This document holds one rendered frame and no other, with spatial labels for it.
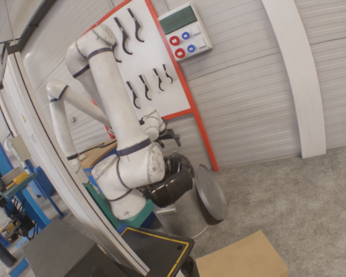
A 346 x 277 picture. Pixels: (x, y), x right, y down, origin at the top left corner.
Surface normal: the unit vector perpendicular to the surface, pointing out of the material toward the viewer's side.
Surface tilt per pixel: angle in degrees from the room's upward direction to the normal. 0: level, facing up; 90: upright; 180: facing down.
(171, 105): 90
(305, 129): 90
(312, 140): 90
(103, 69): 81
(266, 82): 90
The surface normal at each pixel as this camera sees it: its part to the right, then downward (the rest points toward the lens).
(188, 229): 0.12, 0.33
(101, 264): 0.78, -0.13
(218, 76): -0.38, 0.45
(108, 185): -0.13, 0.37
